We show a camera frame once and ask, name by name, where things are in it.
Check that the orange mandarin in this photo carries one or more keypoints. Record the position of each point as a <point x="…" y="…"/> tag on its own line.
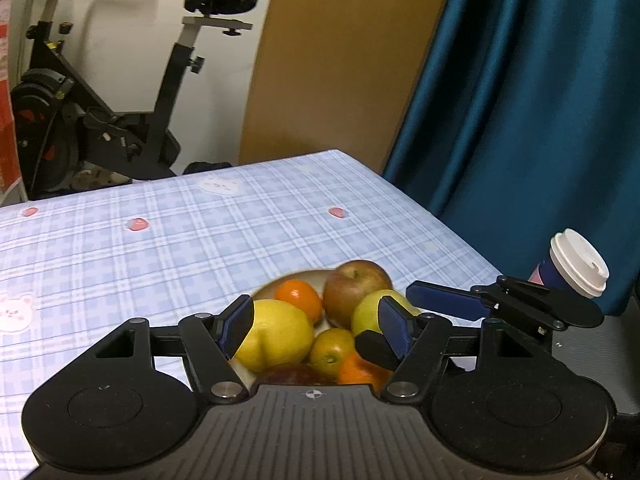
<point x="300" y="297"/>
<point x="357" y="372"/>

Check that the wooden door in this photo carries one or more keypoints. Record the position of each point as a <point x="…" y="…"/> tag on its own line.
<point x="340" y="60"/>

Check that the cream plate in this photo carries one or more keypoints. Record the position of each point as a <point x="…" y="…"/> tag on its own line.
<point x="305" y="275"/>

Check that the greenish orange citrus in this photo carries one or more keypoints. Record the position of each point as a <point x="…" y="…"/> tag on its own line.
<point x="330" y="350"/>

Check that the black exercise bike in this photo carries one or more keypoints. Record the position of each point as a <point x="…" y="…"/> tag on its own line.
<point x="60" y="105"/>

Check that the yellow lemon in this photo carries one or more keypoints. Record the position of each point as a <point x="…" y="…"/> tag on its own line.
<point x="280" y="332"/>

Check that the paper cup with white lid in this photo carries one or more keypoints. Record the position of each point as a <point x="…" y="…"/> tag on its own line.
<point x="575" y="260"/>

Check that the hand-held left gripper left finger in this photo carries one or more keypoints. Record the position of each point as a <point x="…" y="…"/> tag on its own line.
<point x="239" y="322"/>

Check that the green apple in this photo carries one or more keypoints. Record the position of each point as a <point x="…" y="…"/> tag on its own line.
<point x="367" y="312"/>

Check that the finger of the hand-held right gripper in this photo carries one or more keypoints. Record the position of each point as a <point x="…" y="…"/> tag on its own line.
<point x="372" y="347"/>
<point x="450" y="300"/>

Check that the red printed curtain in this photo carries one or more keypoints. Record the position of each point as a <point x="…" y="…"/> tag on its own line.
<point x="6" y="110"/>

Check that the dark cloth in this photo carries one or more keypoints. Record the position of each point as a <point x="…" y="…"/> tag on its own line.
<point x="207" y="167"/>

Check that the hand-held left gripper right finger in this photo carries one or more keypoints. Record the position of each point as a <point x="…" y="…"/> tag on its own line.
<point x="395" y="327"/>

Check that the blue checked tablecloth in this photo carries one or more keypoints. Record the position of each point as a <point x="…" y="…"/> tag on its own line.
<point x="150" y="260"/>

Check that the blue curtain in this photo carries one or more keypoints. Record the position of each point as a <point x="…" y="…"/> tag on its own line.
<point x="525" y="85"/>

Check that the red yellow apple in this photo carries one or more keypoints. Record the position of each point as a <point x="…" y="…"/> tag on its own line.
<point x="350" y="285"/>

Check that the dark red apple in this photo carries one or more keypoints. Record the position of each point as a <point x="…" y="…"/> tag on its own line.
<point x="295" y="375"/>

